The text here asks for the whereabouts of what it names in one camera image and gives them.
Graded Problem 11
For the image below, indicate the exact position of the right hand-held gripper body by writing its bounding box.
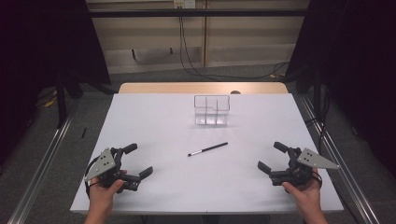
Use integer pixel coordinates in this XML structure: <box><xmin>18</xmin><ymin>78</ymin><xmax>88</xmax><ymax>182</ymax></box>
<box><xmin>269</xmin><ymin>147</ymin><xmax>341</xmax><ymax>189</ymax></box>

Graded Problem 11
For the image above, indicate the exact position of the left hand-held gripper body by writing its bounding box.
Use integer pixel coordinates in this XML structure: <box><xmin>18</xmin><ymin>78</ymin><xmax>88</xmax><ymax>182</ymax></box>
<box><xmin>84</xmin><ymin>147</ymin><xmax>142</xmax><ymax>194</ymax></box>

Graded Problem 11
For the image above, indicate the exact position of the black pen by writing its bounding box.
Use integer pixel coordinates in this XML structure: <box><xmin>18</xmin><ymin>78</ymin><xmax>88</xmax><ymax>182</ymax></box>
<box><xmin>187</xmin><ymin>142</ymin><xmax>229</xmax><ymax>158</ymax></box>

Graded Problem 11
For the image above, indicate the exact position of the clear plastic organizer box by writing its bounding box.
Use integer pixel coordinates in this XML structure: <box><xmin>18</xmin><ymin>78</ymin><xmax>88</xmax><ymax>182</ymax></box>
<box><xmin>193</xmin><ymin>94</ymin><xmax>232</xmax><ymax>127</ymax></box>

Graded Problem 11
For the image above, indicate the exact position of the person's left hand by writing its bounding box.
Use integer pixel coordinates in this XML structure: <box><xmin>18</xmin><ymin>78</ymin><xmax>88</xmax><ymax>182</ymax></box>
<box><xmin>88</xmin><ymin>169</ymin><xmax>128</xmax><ymax>207</ymax></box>

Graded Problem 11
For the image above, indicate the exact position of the person's right hand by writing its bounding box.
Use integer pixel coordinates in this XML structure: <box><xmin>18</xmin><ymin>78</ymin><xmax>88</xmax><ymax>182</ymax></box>
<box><xmin>281</xmin><ymin>167</ymin><xmax>323</xmax><ymax>213</ymax></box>

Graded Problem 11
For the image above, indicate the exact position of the white table cover sheet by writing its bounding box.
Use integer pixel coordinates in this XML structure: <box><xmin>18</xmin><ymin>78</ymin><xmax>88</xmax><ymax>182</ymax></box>
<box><xmin>69</xmin><ymin>92</ymin><xmax>345</xmax><ymax>217</ymax></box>

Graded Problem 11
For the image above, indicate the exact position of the wooden table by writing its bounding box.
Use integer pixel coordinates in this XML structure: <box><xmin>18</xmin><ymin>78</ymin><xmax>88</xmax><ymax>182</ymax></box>
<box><xmin>118</xmin><ymin>81</ymin><xmax>290</xmax><ymax>95</ymax></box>

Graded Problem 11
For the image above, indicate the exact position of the black curtain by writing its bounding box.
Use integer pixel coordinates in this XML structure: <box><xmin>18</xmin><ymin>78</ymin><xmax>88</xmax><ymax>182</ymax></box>
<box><xmin>283</xmin><ymin>0</ymin><xmax>396</xmax><ymax>179</ymax></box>
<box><xmin>0</xmin><ymin>0</ymin><xmax>112</xmax><ymax>166</ymax></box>

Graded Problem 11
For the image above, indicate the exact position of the black horizontal metal bar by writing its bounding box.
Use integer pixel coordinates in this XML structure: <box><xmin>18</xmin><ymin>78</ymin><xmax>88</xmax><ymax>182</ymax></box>
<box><xmin>88</xmin><ymin>8</ymin><xmax>308</xmax><ymax>19</ymax></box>

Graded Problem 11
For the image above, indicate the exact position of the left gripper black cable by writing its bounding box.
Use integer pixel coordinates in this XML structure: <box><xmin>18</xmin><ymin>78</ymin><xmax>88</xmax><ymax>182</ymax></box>
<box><xmin>84</xmin><ymin>155</ymin><xmax>106</xmax><ymax>200</ymax></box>

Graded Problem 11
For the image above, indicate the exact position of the aluminium floor rail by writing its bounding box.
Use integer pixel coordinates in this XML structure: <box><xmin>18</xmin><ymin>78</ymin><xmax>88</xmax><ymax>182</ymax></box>
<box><xmin>298</xmin><ymin>94</ymin><xmax>381</xmax><ymax>224</ymax></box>
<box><xmin>7</xmin><ymin>98</ymin><xmax>81</xmax><ymax>224</ymax></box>

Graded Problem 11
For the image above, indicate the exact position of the black metal stand post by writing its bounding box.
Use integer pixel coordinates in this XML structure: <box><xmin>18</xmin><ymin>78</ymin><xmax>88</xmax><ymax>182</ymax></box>
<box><xmin>55</xmin><ymin>73</ymin><xmax>68</xmax><ymax>129</ymax></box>
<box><xmin>312</xmin><ymin>66</ymin><xmax>323</xmax><ymax>119</ymax></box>

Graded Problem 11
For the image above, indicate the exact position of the black wall cable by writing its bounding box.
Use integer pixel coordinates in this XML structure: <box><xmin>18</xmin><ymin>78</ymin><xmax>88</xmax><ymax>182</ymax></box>
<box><xmin>177</xmin><ymin>16</ymin><xmax>291</xmax><ymax>80</ymax></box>

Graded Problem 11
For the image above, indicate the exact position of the white wall socket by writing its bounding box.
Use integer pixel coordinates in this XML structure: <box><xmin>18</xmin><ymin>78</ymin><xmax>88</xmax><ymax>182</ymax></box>
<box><xmin>173</xmin><ymin>0</ymin><xmax>197</xmax><ymax>9</ymax></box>

